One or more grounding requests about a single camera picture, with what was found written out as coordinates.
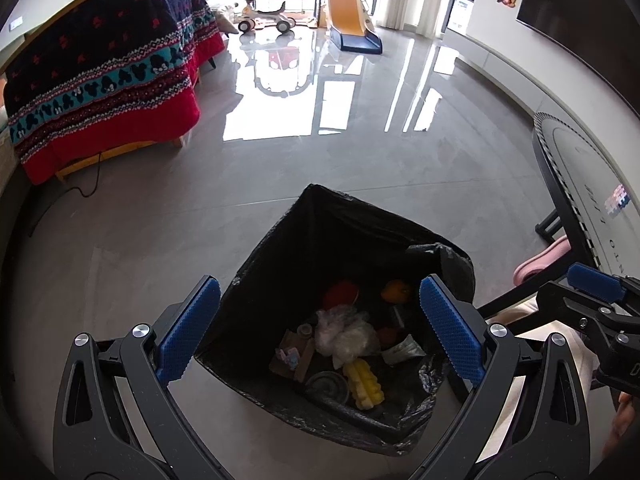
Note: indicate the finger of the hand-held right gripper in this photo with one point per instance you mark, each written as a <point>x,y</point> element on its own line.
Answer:
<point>597,280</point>
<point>575,307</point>

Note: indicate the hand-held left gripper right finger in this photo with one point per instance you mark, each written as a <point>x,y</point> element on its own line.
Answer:
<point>450,330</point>

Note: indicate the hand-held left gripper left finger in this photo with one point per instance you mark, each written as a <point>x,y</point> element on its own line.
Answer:
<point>190,330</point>

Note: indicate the yellow foam block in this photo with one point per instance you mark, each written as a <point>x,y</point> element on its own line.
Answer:
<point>365,385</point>

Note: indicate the torn brown cardboard piece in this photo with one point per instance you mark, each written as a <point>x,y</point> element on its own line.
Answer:
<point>295,360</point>

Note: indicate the black trash bag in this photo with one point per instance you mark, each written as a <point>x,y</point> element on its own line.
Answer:
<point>300,240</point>

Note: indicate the person's right hand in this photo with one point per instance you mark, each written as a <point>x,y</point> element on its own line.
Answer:
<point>627,417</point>

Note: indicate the grey green wrapper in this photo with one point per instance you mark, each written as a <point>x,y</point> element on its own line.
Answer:
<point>402,350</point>

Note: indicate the pink slipper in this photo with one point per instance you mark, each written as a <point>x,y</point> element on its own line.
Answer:
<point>542,260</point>

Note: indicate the person's white trouser leg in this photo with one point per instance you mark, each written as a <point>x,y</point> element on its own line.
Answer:
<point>510,317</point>

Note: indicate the orange fruit peel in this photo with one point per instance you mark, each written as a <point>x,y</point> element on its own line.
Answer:
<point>396,291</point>

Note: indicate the pink small box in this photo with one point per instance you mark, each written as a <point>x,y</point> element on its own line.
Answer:
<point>616,200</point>

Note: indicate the crumpled clear plastic bag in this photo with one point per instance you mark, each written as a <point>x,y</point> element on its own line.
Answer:
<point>345,332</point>

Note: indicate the round grey table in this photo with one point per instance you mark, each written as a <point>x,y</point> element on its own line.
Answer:
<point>590,170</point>

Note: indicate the red round item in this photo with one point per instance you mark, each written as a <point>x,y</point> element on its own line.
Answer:
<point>341,295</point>

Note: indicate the dark round lid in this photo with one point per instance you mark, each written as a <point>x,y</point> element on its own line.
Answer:
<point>326,386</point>

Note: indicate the dark printed blanket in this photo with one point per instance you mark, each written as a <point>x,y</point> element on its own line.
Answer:
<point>100,75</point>

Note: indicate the white ride-on toy car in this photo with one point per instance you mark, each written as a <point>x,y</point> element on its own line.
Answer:
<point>265,17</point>

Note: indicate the yellow toy slide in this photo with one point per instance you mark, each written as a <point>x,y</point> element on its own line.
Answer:
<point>347,15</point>

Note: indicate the wooden bed frame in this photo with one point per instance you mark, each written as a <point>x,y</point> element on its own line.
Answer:
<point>120,149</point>

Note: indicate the black wall television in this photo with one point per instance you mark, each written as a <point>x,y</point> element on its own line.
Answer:
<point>575,0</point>

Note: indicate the white wall switch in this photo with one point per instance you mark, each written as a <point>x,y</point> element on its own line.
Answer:
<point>16,23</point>

